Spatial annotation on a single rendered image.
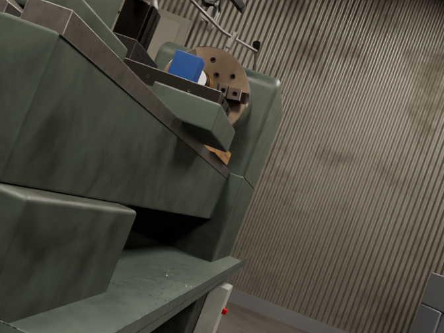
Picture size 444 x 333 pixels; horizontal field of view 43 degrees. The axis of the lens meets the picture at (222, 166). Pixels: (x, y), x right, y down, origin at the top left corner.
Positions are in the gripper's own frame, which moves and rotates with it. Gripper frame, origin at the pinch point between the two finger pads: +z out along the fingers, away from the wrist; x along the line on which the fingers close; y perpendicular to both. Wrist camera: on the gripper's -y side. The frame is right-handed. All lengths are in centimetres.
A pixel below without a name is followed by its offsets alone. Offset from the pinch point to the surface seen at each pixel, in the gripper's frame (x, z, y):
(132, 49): 88, 37, -7
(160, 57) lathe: 7.3, 18.6, 11.8
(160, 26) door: -264, -66, 108
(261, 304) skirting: -290, 128, -60
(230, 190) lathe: 8, 56, -31
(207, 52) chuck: 23.1, 15.2, -7.7
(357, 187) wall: -297, 4, -101
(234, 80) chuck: 23.3, 21.3, -20.3
